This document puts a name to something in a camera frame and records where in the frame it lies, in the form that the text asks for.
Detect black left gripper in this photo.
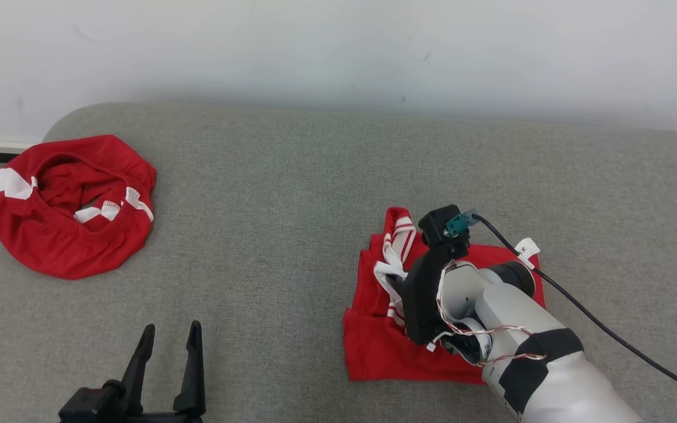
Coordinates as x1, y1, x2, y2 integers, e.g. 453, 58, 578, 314
59, 321, 206, 423

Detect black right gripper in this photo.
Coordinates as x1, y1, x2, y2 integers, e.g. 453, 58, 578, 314
386, 241, 471, 347

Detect red printed t-shirt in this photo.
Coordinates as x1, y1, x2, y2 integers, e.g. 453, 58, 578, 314
343, 207, 547, 385

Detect red shorts with white stripes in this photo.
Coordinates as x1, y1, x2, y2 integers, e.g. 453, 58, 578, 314
0, 135, 157, 280

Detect green cable connector plug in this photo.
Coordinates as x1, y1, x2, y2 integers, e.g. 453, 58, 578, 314
444, 210, 479, 236

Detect red white twisted wire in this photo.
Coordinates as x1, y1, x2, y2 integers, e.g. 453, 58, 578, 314
434, 261, 548, 368

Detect thin black cable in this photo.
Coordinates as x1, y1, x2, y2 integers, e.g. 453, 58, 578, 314
471, 214, 677, 401

